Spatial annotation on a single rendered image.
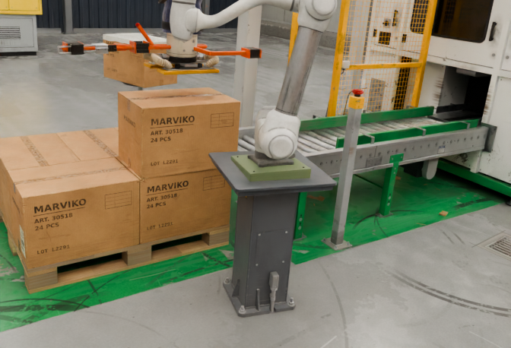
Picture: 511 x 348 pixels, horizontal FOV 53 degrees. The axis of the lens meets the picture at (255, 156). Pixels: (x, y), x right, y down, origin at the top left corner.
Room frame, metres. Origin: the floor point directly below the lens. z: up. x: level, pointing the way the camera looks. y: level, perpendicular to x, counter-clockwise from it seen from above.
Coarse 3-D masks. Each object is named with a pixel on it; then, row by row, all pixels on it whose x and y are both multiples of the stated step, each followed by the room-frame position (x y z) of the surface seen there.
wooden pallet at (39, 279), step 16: (0, 208) 2.92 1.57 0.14; (160, 240) 2.68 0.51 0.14; (208, 240) 2.88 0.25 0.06; (224, 240) 2.94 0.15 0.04; (96, 256) 2.47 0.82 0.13; (128, 256) 2.57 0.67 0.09; (144, 256) 2.63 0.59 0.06; (160, 256) 2.71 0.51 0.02; (176, 256) 2.75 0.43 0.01; (32, 272) 2.28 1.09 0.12; (48, 272) 2.32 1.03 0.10; (64, 272) 2.46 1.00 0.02; (80, 272) 2.47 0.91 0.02; (96, 272) 2.48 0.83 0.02; (112, 272) 2.52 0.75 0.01; (32, 288) 2.28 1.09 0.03; (48, 288) 2.32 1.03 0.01
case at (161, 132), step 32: (128, 96) 2.84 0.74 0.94; (160, 96) 2.91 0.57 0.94; (192, 96) 2.97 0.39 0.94; (224, 96) 3.04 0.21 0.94; (128, 128) 2.80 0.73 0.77; (160, 128) 2.68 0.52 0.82; (192, 128) 2.78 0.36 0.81; (224, 128) 2.89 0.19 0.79; (128, 160) 2.80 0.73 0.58; (160, 160) 2.68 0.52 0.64; (192, 160) 2.78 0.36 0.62
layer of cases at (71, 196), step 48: (0, 144) 2.99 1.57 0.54; (48, 144) 3.06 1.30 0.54; (96, 144) 3.13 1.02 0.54; (0, 192) 2.87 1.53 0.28; (48, 192) 2.35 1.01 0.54; (96, 192) 2.47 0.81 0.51; (144, 192) 2.63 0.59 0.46; (192, 192) 2.80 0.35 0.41; (48, 240) 2.33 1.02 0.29; (96, 240) 2.47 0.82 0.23; (144, 240) 2.63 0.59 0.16
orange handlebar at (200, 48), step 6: (84, 48) 2.61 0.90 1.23; (90, 48) 2.63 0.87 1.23; (120, 48) 2.72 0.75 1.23; (126, 48) 2.74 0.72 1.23; (132, 48) 2.76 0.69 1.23; (150, 48) 2.81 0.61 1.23; (156, 48) 2.84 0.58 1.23; (162, 48) 2.86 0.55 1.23; (168, 48) 2.88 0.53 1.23; (198, 48) 2.86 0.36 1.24; (204, 48) 3.01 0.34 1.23; (210, 54) 2.77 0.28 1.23; (216, 54) 2.78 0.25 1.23; (222, 54) 2.80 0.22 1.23; (228, 54) 2.82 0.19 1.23; (234, 54) 2.84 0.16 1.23; (240, 54) 2.86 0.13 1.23
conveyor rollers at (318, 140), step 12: (396, 120) 4.40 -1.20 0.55; (408, 120) 4.50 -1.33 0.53; (420, 120) 4.51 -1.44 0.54; (432, 120) 4.52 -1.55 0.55; (300, 132) 3.77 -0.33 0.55; (312, 132) 3.80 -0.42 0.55; (324, 132) 3.83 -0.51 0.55; (336, 132) 3.85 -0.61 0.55; (360, 132) 3.98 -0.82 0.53; (372, 132) 4.00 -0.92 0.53; (240, 144) 3.42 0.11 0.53; (252, 144) 3.46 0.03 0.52; (300, 144) 3.47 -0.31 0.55; (312, 144) 3.50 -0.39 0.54; (324, 144) 3.53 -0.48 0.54
